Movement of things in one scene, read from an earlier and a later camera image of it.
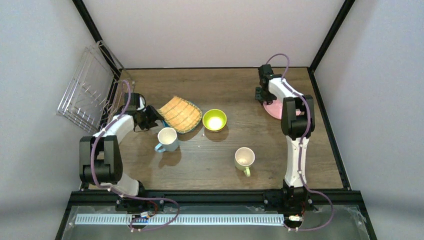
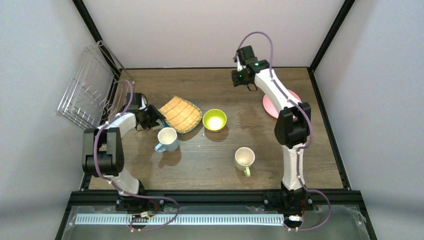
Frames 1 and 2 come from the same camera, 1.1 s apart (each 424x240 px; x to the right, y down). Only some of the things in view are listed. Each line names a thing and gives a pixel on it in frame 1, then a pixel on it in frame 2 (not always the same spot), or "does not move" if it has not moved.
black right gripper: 262,94 -> 238,78
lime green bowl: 214,120 does not move
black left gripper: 149,116 does not move
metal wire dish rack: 97,84 does not move
